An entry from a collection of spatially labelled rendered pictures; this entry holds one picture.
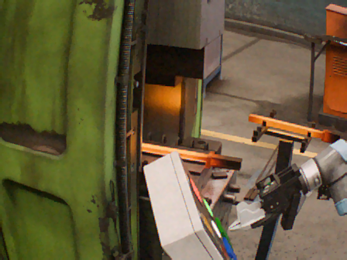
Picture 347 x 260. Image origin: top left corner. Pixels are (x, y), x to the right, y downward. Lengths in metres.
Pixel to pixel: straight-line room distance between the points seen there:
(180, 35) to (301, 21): 7.84
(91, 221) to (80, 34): 0.49
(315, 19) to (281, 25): 0.78
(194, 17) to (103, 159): 0.42
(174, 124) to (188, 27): 0.60
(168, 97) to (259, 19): 7.54
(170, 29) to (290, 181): 0.51
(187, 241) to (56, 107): 0.58
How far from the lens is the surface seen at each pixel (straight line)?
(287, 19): 9.27
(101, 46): 1.22
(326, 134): 2.12
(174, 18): 1.42
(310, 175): 1.24
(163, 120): 1.95
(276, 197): 1.23
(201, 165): 1.68
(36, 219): 1.59
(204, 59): 1.48
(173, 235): 0.96
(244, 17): 9.48
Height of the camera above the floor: 1.68
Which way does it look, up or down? 21 degrees down
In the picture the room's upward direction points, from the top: 3 degrees clockwise
